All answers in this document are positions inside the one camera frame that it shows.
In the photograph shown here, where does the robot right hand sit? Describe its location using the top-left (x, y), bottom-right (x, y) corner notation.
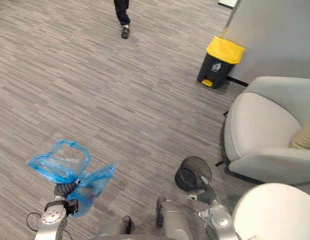
top-left (186, 176), bottom-right (217, 204)

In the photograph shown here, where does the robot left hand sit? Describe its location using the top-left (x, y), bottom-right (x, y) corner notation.
top-left (54, 180), bottom-right (82, 201)

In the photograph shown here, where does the blue plastic trash bag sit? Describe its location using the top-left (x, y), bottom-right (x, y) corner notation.
top-left (27, 139), bottom-right (116, 219)

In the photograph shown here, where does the small black mesh bin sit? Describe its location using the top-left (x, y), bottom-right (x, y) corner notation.
top-left (174, 156), bottom-right (212, 192)

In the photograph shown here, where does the round white tea table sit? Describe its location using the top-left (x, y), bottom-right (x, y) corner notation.
top-left (231, 182), bottom-right (310, 240)

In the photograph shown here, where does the black trash can yellow lid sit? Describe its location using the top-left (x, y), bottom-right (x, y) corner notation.
top-left (196, 36), bottom-right (246, 90)

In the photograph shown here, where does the robot right leg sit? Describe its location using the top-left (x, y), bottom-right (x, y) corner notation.
top-left (156, 196), bottom-right (195, 240)

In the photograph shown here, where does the robot leg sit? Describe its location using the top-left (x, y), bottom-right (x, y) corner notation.
top-left (156, 196), bottom-right (195, 240)
top-left (94, 215), bottom-right (132, 240)

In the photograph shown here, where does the robot left leg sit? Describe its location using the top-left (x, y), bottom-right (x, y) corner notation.
top-left (94, 215), bottom-right (132, 240)

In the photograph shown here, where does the light grey armchair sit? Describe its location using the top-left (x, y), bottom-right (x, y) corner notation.
top-left (214, 75), bottom-right (310, 186)

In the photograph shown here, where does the beige cushion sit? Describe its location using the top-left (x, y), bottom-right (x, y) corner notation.
top-left (288, 120), bottom-right (310, 151)

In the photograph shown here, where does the person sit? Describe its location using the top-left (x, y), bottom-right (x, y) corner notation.
top-left (113, 0), bottom-right (131, 40)

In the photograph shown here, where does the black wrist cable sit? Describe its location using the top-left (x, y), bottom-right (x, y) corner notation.
top-left (26, 212), bottom-right (42, 232)

